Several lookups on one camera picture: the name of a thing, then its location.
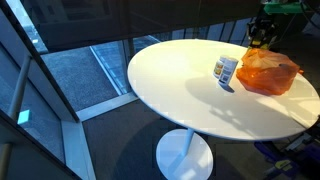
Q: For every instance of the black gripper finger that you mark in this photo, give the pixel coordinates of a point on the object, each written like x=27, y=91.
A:
x=251, y=40
x=270, y=40

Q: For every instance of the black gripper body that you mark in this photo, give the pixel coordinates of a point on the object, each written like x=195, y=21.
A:
x=263, y=25

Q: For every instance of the white bottle with dark label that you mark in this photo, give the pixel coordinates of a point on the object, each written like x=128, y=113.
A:
x=228, y=71

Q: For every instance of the orange plastic bowl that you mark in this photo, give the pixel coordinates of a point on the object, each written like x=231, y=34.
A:
x=266, y=75

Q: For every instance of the purple clamp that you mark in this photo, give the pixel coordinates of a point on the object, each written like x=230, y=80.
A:
x=276, y=156

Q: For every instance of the grey metal railing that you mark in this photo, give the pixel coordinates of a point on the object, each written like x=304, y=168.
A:
x=20, y=86

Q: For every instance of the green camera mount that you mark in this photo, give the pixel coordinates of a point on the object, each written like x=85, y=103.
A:
x=283, y=7

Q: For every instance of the white table pedestal base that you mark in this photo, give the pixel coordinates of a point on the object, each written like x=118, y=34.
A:
x=185, y=155

